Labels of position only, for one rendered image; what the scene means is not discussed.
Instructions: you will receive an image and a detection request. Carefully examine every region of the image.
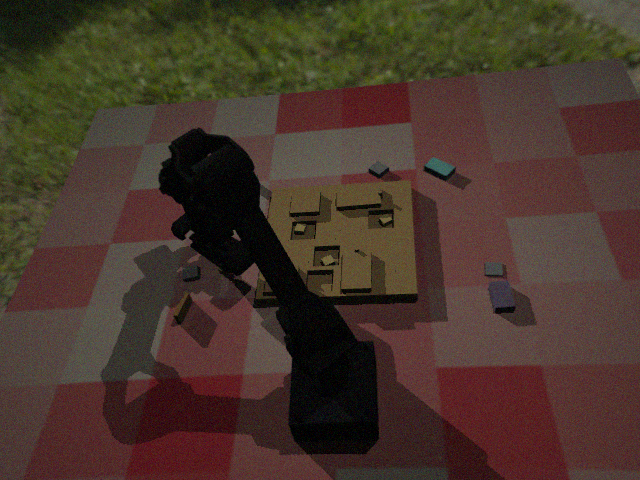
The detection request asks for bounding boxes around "tan square puzzle board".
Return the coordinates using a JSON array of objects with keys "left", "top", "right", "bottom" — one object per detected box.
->
[{"left": 268, "top": 180, "right": 417, "bottom": 304}]

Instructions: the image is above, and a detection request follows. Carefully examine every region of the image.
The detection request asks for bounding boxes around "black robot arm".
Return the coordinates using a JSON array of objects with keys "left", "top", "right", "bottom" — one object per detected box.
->
[{"left": 158, "top": 128, "right": 359, "bottom": 391}]

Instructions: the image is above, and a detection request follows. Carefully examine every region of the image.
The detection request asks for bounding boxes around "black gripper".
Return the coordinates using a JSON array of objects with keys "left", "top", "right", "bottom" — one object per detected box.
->
[{"left": 171, "top": 214, "right": 255, "bottom": 276}]

